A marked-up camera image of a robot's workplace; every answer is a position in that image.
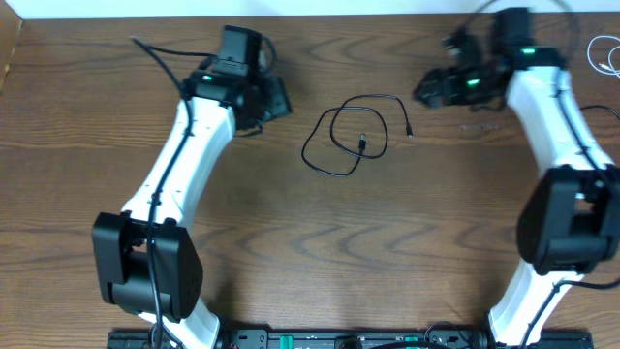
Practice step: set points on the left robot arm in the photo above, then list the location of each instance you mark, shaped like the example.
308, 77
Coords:
146, 261

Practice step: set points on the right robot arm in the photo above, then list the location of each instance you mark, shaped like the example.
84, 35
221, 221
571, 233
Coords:
570, 224

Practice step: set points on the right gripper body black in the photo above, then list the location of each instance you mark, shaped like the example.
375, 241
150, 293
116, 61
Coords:
464, 87

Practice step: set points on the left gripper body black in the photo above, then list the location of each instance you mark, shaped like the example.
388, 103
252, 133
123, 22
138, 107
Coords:
270, 102

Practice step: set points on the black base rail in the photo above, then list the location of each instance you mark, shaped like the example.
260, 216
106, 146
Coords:
445, 336

